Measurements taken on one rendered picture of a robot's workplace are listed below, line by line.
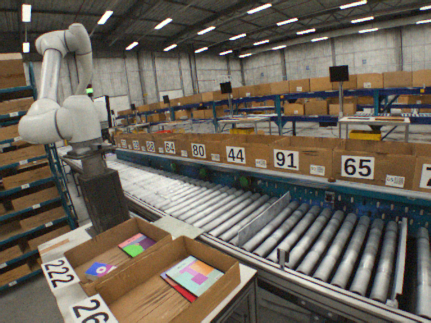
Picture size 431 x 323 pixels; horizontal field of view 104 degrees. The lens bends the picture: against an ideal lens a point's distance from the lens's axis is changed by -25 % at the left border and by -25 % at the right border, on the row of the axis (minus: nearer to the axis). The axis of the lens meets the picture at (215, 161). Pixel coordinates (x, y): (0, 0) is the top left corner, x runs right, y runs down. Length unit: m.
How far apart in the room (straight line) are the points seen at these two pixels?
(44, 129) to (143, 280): 0.78
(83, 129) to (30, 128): 0.26
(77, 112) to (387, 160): 1.43
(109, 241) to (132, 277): 0.32
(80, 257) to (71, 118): 0.62
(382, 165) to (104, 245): 1.34
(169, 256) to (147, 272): 0.10
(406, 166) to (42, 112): 1.67
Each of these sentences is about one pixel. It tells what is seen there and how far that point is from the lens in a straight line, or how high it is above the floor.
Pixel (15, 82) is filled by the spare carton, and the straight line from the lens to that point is 2.37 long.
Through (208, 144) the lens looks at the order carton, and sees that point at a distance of 1.68.
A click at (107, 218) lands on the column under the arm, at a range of 1.18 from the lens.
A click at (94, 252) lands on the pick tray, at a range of 1.10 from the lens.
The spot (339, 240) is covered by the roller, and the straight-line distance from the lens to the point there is 1.00.
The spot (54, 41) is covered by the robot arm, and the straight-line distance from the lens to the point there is 1.55.
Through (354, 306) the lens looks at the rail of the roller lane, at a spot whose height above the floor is 0.73.
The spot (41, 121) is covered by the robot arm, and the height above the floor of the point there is 1.38.
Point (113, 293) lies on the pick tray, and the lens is 0.84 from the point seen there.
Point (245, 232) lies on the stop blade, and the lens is 0.98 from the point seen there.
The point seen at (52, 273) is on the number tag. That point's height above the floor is 0.86.
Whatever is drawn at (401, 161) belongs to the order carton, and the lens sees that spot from 1.16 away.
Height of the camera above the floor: 1.33
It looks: 15 degrees down
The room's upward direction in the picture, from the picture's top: 7 degrees counter-clockwise
